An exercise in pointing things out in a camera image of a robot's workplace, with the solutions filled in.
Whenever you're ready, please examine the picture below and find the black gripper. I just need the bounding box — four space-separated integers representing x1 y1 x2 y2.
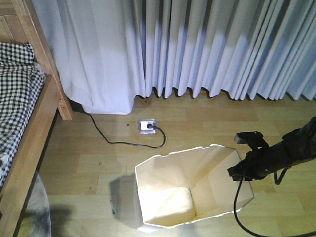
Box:
227 146 288 181

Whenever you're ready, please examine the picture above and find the white trash bin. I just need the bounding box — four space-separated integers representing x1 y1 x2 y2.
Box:
134 144 254 233

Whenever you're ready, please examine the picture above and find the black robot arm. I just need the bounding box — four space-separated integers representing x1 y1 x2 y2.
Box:
228 117 316 185

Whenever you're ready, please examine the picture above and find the floor power outlet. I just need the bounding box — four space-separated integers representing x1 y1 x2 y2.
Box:
138 118 157 134

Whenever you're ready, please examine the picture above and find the white curtain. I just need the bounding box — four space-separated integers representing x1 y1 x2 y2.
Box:
33 0 316 115

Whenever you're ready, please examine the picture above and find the grey round rug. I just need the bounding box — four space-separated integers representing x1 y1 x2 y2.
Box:
17 172 51 237

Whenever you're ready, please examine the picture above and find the checkered black white bedding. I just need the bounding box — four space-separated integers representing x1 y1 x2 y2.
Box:
0 42 45 185

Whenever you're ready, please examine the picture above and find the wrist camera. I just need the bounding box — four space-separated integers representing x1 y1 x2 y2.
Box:
234 131 263 145

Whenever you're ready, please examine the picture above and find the black power cord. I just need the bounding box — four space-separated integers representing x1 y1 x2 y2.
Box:
73 108 167 149

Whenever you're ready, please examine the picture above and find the wooden bed frame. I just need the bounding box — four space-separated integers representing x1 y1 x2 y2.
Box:
0 0 73 237

